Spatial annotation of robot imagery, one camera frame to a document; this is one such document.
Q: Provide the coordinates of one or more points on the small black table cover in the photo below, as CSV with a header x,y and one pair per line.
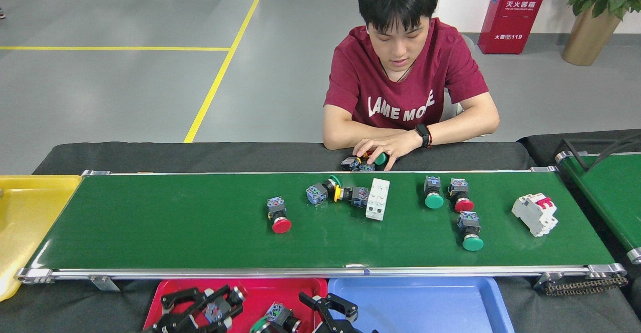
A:
x,y
538,145

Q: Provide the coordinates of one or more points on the short green conveyor belt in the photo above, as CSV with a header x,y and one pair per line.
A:
x,y
616,198

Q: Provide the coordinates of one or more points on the red plastic tray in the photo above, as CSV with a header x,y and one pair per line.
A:
x,y
270,289

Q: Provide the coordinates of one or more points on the white breaker with red lever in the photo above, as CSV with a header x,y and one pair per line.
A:
x,y
533,215

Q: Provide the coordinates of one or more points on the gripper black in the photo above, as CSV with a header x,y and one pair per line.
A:
x,y
345,329

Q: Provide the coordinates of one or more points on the person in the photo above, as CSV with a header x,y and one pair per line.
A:
x,y
400,87

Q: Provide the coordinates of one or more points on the long green conveyor belt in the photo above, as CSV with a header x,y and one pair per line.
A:
x,y
175,223

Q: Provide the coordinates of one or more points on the blue plastic tray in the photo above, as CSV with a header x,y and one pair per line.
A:
x,y
430,308

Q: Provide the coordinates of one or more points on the red fire extinguisher box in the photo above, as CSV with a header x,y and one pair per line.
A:
x,y
511,22

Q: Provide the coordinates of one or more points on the person's left forearm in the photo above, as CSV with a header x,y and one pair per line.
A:
x,y
465,130

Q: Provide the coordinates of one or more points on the large black table cover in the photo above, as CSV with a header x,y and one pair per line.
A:
x,y
150,157

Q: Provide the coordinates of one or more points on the black wrist watch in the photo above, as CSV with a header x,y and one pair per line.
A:
x,y
423,135

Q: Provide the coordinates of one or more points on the yellow push button switch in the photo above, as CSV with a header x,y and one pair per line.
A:
x,y
359,196

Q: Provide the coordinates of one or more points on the yellow plastic tray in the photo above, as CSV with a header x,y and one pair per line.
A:
x,y
30,223

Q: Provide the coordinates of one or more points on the person's right hand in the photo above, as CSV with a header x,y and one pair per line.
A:
x,y
364,148

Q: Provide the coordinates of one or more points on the white circuit breaker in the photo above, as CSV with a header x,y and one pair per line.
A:
x,y
378,200

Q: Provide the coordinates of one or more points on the potted plant in gold pot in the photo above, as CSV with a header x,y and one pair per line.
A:
x,y
591,37

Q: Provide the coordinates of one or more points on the green push button switch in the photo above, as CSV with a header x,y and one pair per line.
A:
x,y
381,158
472,243
433,201
278,315
316,194

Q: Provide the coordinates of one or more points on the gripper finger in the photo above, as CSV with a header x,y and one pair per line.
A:
x,y
180,325
185,298

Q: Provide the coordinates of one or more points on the person's right forearm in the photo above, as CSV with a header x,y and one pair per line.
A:
x,y
345,135

